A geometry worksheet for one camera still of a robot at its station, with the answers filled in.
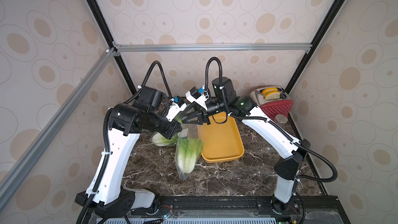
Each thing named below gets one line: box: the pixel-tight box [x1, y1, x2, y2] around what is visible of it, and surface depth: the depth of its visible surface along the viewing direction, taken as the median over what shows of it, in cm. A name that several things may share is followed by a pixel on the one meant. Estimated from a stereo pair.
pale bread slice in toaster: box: [263, 91, 281, 101], surface depth 96 cm
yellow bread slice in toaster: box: [261, 87, 279, 96], surface depth 98 cm
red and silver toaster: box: [249, 86, 294, 120], surface depth 97 cm
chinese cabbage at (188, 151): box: [177, 137, 204, 174], surface depth 77 cm
